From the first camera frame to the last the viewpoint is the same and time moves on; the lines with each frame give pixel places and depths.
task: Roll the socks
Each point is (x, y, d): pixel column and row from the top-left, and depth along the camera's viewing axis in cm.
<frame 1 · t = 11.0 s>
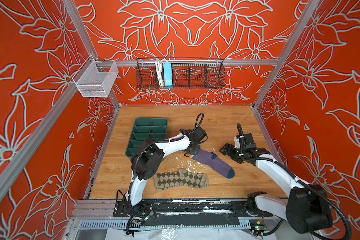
left hand: (193, 149, 92), fingers closed
right hand: (222, 151, 86), fingers open
green plastic divider tray: (155, 129, 101), point 6 cm above the table
purple sock with yellow cuff: (212, 160, 91), on the table
beige argyle sock: (182, 178, 83), point 2 cm above the table

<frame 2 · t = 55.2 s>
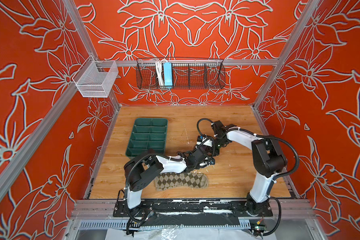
left hand: (197, 153, 91), fingers closed
right hand: (204, 151, 91), fingers open
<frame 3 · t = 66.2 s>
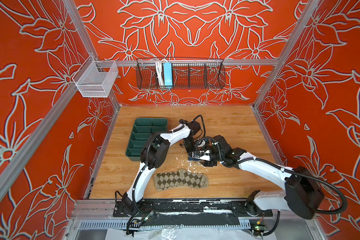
left hand: (194, 154, 92), fingers closed
right hand: (199, 152, 84), fingers open
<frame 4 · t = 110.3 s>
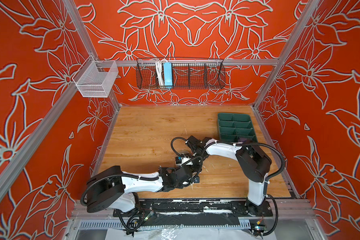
left hand: (183, 171, 84), fingers closed
right hand: (185, 170, 85), fingers closed
green plastic divider tray: (234, 127, 100), point 7 cm above the table
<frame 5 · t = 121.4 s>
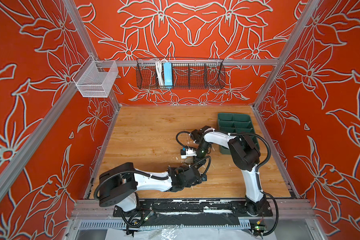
left hand: (189, 170, 84), fingers open
right hand: (193, 167, 86), fingers closed
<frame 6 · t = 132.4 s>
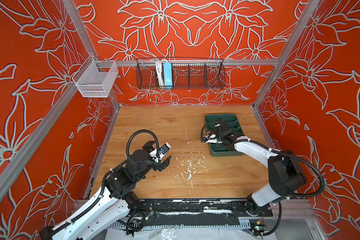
left hand: (161, 146, 69), fingers open
right hand: (215, 131, 92), fingers open
green plastic divider tray: (217, 149, 86), point 9 cm above the table
